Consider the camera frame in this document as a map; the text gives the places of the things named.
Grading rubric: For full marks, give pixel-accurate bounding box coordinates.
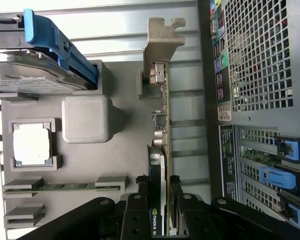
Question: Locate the grey parts rack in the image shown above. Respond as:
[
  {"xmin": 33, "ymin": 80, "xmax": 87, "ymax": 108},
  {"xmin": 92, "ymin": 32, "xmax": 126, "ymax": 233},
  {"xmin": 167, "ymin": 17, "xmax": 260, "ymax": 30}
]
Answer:
[{"xmin": 0, "ymin": 59, "xmax": 153, "ymax": 237}]

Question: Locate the silver CPU chip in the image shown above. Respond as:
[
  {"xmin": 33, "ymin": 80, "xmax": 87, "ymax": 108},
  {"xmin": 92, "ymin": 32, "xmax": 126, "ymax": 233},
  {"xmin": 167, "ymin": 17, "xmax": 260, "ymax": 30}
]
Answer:
[{"xmin": 12, "ymin": 123, "xmax": 52, "ymax": 167}]

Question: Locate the blue disk caddy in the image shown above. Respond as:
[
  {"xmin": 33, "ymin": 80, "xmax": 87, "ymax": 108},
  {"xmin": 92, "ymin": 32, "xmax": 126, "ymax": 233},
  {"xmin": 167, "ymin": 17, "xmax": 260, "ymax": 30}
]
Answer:
[{"xmin": 23, "ymin": 8, "xmax": 99, "ymax": 91}]

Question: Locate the silver hard disk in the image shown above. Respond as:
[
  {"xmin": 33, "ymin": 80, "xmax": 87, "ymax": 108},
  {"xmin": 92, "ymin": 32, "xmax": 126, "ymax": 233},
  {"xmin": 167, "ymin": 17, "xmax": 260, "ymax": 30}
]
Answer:
[{"xmin": 0, "ymin": 13, "xmax": 94, "ymax": 96}]

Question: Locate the black open PC case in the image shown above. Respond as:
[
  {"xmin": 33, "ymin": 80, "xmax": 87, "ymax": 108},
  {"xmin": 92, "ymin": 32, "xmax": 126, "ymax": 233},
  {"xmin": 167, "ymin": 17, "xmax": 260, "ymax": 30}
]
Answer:
[{"xmin": 197, "ymin": 0, "xmax": 300, "ymax": 240}]

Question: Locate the blue case latch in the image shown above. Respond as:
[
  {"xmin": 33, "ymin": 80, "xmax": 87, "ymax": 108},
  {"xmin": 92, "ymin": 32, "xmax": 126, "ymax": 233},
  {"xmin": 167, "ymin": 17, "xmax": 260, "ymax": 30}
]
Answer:
[
  {"xmin": 280, "ymin": 139, "xmax": 300, "ymax": 163},
  {"xmin": 259, "ymin": 165, "xmax": 298, "ymax": 192},
  {"xmin": 288, "ymin": 203, "xmax": 300, "ymax": 229}
]

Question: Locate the loose green RAM stick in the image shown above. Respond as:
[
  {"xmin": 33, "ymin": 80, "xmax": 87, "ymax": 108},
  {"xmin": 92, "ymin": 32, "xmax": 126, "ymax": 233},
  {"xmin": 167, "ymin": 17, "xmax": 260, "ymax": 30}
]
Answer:
[{"xmin": 3, "ymin": 182, "xmax": 121, "ymax": 194}]

